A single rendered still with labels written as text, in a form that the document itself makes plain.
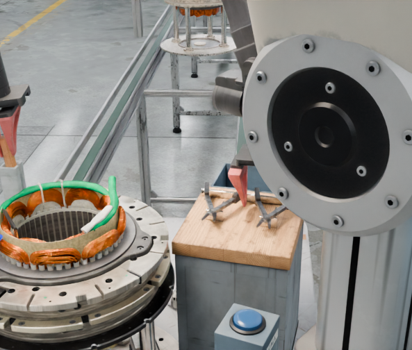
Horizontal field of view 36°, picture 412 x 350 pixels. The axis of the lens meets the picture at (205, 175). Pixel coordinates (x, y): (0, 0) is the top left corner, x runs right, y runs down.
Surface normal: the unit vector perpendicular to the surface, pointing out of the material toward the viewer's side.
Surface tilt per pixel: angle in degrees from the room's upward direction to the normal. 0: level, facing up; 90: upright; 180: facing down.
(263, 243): 0
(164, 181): 0
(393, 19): 109
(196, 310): 90
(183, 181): 0
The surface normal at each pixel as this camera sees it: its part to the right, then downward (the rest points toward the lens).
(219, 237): -0.02, -0.90
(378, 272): -0.58, 0.36
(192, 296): -0.26, 0.43
